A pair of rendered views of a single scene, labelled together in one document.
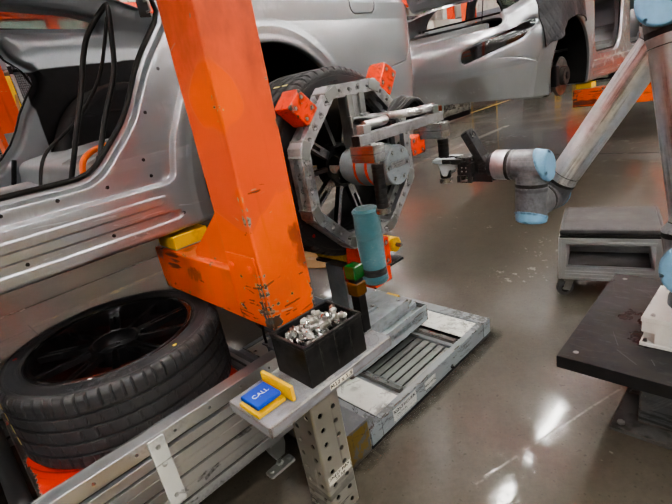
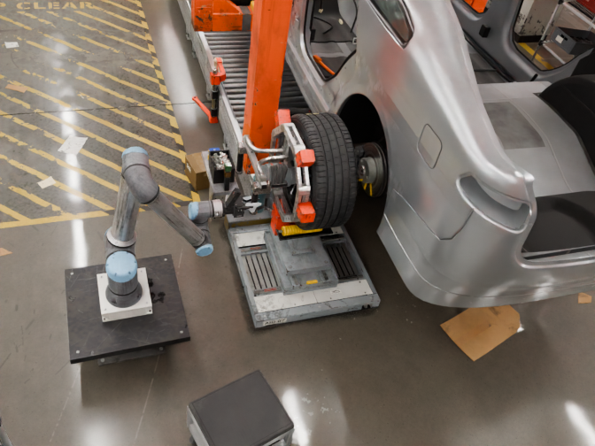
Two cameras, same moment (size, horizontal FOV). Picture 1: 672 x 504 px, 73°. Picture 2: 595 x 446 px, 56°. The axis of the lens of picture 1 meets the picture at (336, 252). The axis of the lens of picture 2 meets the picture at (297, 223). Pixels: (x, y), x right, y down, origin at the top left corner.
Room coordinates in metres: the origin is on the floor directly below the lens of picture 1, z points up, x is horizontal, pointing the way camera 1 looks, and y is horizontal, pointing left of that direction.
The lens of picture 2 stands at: (2.36, -2.44, 2.87)
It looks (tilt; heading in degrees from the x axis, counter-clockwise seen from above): 44 degrees down; 107
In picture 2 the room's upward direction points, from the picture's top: 11 degrees clockwise
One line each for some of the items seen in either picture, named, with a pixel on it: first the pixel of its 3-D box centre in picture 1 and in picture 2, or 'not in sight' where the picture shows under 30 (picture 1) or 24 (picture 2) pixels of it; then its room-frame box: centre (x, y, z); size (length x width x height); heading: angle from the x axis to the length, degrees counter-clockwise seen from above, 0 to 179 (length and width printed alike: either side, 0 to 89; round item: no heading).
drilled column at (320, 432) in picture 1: (323, 444); (217, 194); (0.99, 0.13, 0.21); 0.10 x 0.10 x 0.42; 42
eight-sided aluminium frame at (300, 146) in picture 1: (358, 164); (287, 173); (1.56, -0.13, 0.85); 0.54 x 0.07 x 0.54; 132
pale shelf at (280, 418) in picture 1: (315, 371); (220, 172); (1.01, 0.11, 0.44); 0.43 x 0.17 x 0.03; 132
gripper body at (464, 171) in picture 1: (477, 166); (232, 207); (1.41, -0.49, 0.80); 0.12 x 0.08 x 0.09; 42
